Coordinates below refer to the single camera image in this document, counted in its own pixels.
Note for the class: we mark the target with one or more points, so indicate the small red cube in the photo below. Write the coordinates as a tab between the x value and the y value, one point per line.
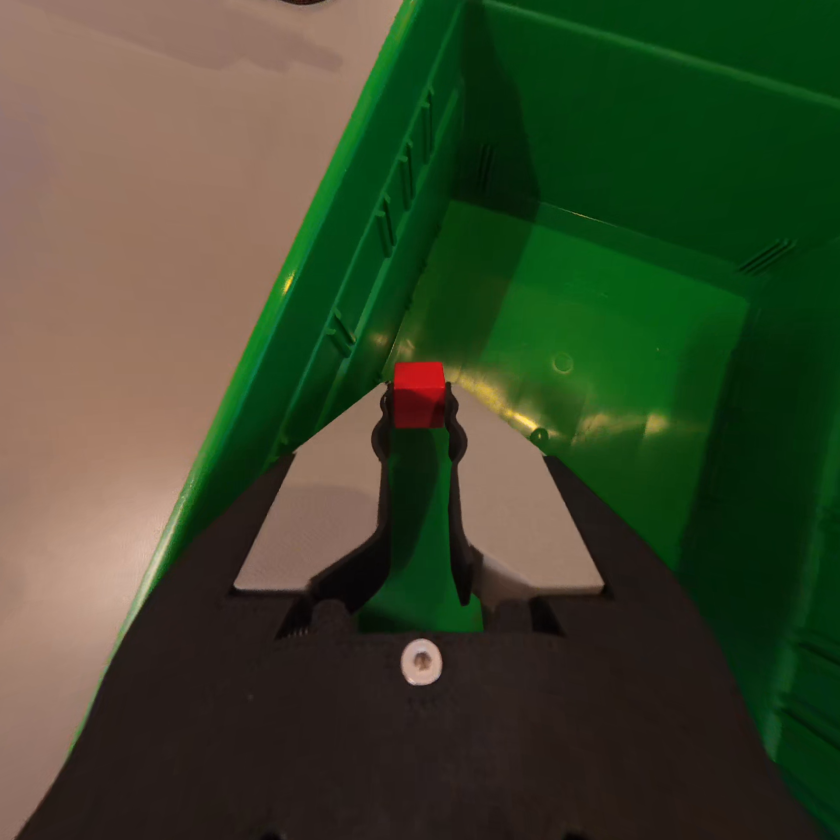
418	394

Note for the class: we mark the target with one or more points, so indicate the green plastic bin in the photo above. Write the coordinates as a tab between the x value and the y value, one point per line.
623	295

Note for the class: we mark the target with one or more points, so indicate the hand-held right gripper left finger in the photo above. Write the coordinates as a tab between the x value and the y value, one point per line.
308	518

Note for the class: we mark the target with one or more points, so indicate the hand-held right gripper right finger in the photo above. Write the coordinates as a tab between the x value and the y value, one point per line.
525	525

